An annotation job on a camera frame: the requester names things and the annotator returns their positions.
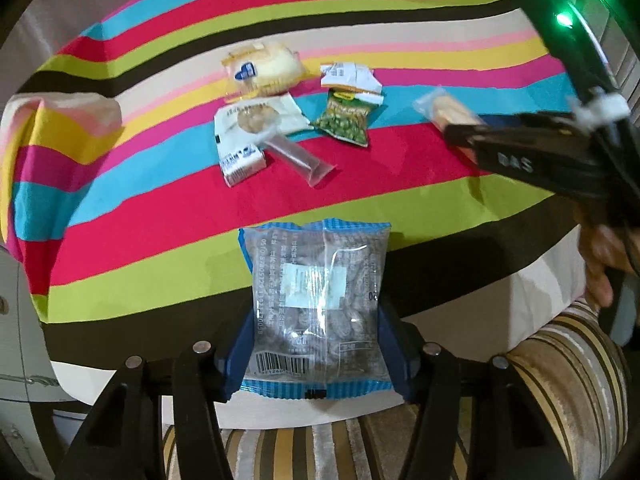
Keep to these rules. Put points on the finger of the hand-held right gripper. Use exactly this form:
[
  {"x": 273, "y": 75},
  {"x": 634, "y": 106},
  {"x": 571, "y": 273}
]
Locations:
[{"x": 525, "y": 122}]

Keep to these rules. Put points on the white cookie packet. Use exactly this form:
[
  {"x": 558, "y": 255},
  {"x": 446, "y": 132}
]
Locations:
[{"x": 255, "y": 117}]

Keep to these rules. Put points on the striped velvet cushion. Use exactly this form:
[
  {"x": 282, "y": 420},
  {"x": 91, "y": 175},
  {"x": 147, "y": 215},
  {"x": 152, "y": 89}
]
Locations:
[{"x": 575, "y": 385}]

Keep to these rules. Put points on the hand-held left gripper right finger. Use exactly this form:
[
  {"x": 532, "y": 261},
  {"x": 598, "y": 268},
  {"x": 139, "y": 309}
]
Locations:
[{"x": 397, "y": 355}]

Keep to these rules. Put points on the colourful striped cloth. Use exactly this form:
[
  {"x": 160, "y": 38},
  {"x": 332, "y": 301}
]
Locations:
[{"x": 150, "y": 210}]

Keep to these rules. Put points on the torn white packet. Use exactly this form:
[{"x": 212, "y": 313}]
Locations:
[{"x": 345, "y": 75}]

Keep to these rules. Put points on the clear blue-edged barcode packet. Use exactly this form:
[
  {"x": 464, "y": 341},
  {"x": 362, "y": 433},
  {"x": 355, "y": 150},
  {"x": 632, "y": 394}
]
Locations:
[{"x": 310, "y": 285}]

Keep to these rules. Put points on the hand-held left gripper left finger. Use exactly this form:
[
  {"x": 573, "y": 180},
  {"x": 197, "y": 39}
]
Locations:
[{"x": 235, "y": 355}]

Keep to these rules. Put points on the white dresser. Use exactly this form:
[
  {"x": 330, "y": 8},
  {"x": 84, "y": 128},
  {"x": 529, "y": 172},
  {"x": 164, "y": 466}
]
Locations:
[{"x": 22, "y": 340}]

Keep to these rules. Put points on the small white blue packet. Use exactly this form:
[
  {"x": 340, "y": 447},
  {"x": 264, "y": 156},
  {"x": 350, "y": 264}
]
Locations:
[{"x": 240, "y": 165}]

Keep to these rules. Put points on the green pea packet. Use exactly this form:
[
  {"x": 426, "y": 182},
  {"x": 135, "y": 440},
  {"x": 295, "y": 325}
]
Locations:
[{"x": 345, "y": 120}]

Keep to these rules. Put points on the bun in clear packet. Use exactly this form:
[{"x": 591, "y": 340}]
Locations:
[{"x": 270, "y": 67}]

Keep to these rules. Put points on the person's right hand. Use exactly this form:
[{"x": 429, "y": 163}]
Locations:
[{"x": 597, "y": 270}]

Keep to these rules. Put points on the clear biscuit packet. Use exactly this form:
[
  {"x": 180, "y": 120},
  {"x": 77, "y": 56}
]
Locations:
[{"x": 445, "y": 107}]

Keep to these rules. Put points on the clear stick packet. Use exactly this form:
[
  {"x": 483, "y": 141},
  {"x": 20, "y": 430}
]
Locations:
[{"x": 300, "y": 157}]

